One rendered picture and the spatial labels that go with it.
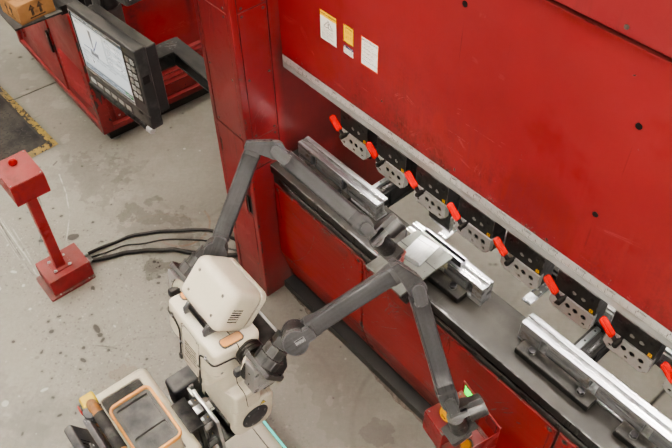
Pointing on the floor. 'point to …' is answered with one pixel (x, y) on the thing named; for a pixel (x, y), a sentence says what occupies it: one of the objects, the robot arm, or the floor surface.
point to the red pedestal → (25, 186)
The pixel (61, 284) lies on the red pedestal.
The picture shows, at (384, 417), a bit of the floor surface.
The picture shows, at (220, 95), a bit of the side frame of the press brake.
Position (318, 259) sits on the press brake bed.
